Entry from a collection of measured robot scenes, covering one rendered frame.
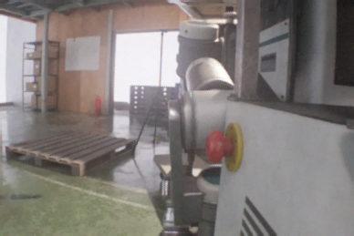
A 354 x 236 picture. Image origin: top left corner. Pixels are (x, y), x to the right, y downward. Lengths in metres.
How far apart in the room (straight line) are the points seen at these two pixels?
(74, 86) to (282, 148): 6.84
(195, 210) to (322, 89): 0.32
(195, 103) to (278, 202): 0.21
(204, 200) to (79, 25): 6.78
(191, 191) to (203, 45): 0.42
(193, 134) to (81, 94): 6.48
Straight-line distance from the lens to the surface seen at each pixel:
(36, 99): 7.49
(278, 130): 0.20
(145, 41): 7.87
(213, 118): 0.36
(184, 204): 0.47
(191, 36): 0.71
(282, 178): 0.19
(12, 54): 9.34
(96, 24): 6.72
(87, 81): 6.67
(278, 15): 0.48
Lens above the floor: 0.82
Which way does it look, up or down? 8 degrees down
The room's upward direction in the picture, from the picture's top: 3 degrees clockwise
